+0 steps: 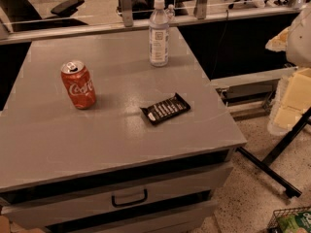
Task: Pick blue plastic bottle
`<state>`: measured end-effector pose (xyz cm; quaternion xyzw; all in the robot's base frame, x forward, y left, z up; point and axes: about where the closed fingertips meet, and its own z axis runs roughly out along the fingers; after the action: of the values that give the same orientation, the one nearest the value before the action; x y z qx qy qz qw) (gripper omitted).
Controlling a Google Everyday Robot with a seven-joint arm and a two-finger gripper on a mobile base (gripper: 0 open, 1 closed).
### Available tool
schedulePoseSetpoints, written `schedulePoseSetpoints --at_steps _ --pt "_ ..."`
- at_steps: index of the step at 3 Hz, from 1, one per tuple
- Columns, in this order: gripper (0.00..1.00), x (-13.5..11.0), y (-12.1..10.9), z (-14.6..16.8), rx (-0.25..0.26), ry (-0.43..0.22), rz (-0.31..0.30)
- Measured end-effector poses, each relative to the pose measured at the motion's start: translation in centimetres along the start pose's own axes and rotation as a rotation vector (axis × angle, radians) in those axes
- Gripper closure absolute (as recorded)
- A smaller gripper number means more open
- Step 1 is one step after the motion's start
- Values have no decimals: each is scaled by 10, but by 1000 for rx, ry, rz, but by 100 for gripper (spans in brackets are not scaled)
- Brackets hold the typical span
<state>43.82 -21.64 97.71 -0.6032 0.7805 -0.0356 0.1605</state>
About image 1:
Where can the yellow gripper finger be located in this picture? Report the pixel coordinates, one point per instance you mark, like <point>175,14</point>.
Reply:
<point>279,42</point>
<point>292,100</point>

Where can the clear plastic water bottle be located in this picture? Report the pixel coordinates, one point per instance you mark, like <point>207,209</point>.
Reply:
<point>158,35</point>

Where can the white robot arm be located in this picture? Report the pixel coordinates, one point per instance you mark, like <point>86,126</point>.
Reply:
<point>298,50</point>

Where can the black metal floor stand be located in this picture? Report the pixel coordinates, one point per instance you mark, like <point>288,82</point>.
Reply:
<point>290,190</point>

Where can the green package in basket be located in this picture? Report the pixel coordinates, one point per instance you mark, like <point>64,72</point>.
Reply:
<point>295,223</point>

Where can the black snack bar wrapper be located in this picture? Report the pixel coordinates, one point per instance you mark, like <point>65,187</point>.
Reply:
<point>164,110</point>

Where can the grey drawer cabinet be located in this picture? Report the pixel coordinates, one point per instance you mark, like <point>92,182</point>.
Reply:
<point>59,165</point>

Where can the red Coca-Cola can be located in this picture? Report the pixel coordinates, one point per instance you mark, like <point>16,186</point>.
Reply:
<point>76,78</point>

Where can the black office chair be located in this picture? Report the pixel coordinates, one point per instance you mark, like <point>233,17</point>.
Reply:
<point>24,16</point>

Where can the grey metal rail frame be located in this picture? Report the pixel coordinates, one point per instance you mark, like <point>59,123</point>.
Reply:
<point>249,96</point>

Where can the wire basket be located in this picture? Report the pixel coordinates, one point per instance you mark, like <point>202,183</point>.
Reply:
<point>273,226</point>

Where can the black drawer handle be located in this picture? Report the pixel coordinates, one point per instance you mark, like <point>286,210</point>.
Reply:
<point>129,198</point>

